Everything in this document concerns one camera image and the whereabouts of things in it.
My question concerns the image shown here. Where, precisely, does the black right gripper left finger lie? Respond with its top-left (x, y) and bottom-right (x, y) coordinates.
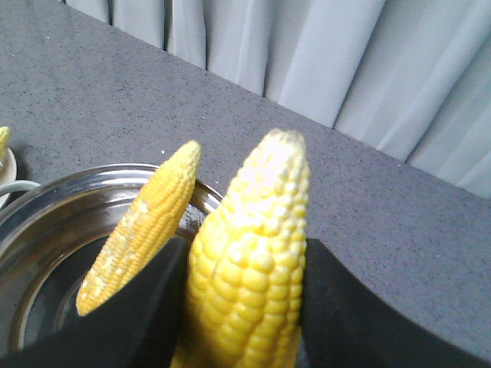
top-left (1, 238), bottom-right (189, 367)

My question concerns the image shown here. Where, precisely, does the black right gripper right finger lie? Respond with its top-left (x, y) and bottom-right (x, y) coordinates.
top-left (301, 238), bottom-right (490, 367)

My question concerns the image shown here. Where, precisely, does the pale yellow corn cob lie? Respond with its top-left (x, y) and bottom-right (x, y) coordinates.
top-left (75, 140), bottom-right (201, 316)

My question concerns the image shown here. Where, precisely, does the green electric cooking pot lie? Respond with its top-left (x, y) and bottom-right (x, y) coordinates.
top-left (0, 163), bottom-right (226, 353)

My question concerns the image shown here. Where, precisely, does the cream white plate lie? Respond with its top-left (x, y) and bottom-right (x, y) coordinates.
top-left (1, 147), bottom-right (18, 186)

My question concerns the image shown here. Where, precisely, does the grey curtain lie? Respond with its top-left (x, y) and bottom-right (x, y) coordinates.
top-left (71, 1), bottom-right (490, 198)

